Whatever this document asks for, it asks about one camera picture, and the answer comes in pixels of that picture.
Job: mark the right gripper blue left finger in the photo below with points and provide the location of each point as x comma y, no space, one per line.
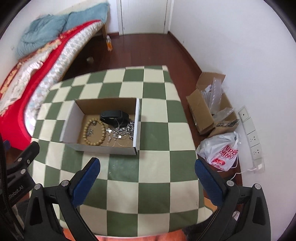
83,180

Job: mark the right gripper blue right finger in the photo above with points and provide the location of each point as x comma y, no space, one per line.
211,181

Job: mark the black fitness band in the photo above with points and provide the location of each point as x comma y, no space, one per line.
115,118

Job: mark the white red plastic bag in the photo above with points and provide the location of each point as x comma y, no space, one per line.
220,151

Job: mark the green cream checkered tablecloth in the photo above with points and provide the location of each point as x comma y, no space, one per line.
156,191

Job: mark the dark fleece trouser legs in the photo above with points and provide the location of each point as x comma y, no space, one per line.
176,235

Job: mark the open white cardboard box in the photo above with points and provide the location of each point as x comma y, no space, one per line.
84,131

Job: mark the brown cardboard box with plastic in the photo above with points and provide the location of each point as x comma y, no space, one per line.
211,110

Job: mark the red floral bed blanket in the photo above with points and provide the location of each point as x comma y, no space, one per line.
27,75

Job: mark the white quilted mattress sheet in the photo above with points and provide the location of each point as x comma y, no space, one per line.
56,66

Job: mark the small tape roll on floor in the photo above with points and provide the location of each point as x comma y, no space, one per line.
90,60

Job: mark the orange drink bottle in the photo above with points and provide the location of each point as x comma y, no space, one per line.
109,43

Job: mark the teal crumpled duvet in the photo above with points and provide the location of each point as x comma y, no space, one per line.
41,31

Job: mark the teal pillow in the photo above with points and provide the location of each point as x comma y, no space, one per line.
98,12

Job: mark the white door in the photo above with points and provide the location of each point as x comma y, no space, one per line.
144,17

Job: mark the white charger with cable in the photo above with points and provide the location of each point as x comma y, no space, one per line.
235,173

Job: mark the white wall socket strip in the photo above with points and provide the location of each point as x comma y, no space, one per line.
253,140

